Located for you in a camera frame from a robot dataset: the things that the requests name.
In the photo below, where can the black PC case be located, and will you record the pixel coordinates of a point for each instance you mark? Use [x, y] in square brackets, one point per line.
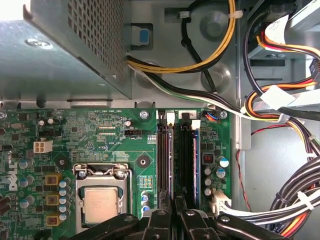
[217, 25]

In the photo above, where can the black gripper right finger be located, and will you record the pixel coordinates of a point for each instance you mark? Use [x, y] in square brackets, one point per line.
[195, 225]

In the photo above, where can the silver CPU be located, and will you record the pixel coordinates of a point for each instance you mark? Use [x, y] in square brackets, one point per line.
[100, 207]

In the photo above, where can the blue case clip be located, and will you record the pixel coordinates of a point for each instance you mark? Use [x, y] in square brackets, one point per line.
[144, 36]

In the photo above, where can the metal CPU socket cover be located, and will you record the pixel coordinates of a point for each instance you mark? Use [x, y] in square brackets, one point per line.
[80, 207]

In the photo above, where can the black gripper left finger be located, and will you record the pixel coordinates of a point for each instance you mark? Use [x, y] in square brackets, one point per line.
[157, 225]

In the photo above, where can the white four-pin socket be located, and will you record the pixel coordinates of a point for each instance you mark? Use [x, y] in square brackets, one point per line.
[48, 147]

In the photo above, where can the white power connector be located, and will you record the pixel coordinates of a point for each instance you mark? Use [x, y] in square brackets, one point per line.
[220, 200]

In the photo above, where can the grey power supply unit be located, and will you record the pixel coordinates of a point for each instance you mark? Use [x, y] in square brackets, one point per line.
[50, 62]

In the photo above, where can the blue RAM stick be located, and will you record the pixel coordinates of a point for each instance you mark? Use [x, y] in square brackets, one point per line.
[196, 170]

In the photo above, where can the green motherboard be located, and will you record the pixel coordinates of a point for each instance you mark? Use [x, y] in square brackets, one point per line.
[100, 125]

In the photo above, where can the metal drive cage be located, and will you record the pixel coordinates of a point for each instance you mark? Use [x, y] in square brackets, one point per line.
[307, 17]

